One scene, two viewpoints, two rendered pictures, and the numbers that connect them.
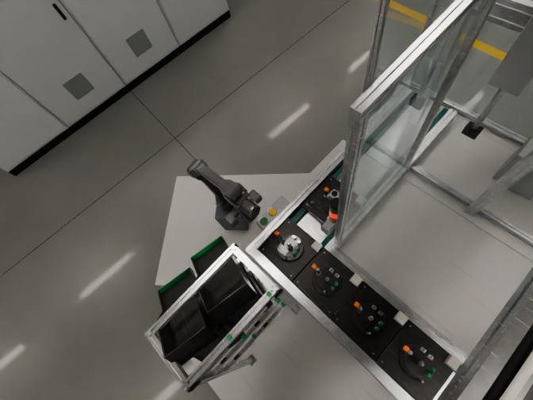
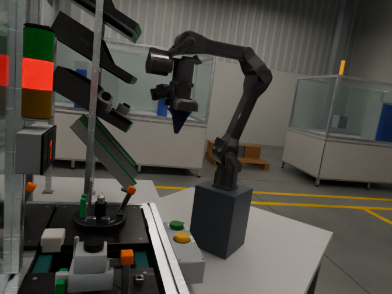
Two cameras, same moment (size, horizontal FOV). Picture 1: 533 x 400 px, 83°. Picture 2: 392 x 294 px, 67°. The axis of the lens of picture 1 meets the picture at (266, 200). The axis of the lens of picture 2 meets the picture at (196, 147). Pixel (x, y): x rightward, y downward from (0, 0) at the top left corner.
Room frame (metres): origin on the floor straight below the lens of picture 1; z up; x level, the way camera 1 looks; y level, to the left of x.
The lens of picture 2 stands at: (0.75, -0.73, 1.33)
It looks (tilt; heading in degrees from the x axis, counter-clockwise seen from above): 10 degrees down; 98
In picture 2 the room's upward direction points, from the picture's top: 7 degrees clockwise
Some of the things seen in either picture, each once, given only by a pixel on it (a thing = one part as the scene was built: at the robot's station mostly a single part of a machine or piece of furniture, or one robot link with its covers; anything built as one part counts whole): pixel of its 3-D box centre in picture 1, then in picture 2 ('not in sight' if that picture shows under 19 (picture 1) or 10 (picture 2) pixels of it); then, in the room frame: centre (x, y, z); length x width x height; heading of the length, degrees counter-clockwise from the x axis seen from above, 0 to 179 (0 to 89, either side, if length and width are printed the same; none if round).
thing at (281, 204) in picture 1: (274, 214); (180, 249); (0.65, -0.01, 0.93); 0.21 x 0.07 x 0.06; 115
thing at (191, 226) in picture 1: (237, 228); (203, 242); (0.69, 0.22, 0.84); 0.90 x 0.70 x 0.03; 66
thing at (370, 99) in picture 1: (393, 148); not in sight; (0.49, -0.52, 1.47); 0.61 x 0.03 x 1.03; 115
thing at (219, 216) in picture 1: (233, 213); (220, 215); (0.74, 0.20, 0.96); 0.14 x 0.14 x 0.20; 66
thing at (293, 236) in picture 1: (289, 246); (100, 206); (0.42, -0.02, 1.01); 0.24 x 0.24 x 0.13; 25
